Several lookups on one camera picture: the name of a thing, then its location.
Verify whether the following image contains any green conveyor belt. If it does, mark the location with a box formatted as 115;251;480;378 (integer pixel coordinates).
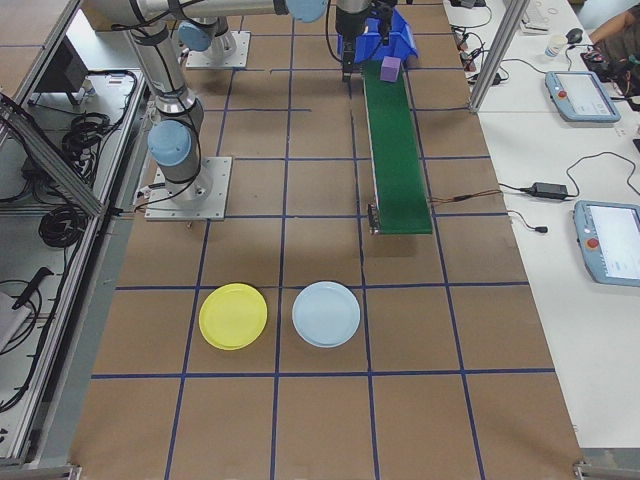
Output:
360;58;434;237

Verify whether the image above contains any bystander forearm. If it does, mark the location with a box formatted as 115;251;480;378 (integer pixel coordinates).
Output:
589;10;640;44

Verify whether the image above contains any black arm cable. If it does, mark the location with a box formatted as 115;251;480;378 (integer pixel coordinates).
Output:
323;9;346;66

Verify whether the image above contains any yellow plate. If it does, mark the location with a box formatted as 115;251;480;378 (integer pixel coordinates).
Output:
198;282;269;351

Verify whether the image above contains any grey flat pad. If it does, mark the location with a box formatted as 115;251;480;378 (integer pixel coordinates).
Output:
0;289;31;351

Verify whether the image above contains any blue plastic bin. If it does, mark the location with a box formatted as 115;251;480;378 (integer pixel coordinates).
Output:
337;8;420;69

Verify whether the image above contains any light blue plate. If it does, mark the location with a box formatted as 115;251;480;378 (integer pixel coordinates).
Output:
291;280;362;349

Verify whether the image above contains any white desk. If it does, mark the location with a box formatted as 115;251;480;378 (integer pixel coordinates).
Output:
442;0;640;451

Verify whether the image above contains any V-shaped metal bar frame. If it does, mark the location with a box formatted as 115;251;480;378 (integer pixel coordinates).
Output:
0;0;151;471

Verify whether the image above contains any black electronic device with wires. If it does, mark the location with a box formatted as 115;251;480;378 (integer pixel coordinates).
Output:
582;42;640;106

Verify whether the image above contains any white keyboard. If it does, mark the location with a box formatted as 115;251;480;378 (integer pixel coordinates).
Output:
519;0;551;34

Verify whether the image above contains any black handle tool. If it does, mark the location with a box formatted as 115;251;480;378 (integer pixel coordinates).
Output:
12;267;55;309

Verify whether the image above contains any coiled black cable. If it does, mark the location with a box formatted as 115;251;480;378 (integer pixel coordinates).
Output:
62;113;111;166
39;204;86;249

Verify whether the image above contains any aluminium profile post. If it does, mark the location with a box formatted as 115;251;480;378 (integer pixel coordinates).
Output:
467;0;531;115

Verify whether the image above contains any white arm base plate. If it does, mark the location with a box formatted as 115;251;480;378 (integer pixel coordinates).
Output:
144;156;234;221
185;31;251;69

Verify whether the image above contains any black power adapter brick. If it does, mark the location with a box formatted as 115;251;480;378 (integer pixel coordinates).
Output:
530;182;570;198

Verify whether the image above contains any black cable bundle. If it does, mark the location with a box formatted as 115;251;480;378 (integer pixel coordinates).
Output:
0;149;51;204

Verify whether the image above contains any grey cable hub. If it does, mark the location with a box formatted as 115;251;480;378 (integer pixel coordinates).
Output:
457;29;481;71

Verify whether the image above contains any aluminium table corner bracket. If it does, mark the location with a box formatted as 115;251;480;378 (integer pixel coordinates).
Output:
572;449;640;480

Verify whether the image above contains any small black plug with cable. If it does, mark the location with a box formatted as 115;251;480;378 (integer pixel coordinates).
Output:
507;209;550;235

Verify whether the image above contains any red conveyor wire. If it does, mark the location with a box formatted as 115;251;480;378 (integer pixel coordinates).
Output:
427;188;503;205

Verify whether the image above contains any blue grey teach pendant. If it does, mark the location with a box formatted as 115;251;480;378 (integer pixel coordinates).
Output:
543;69;623;123
572;199;640;287

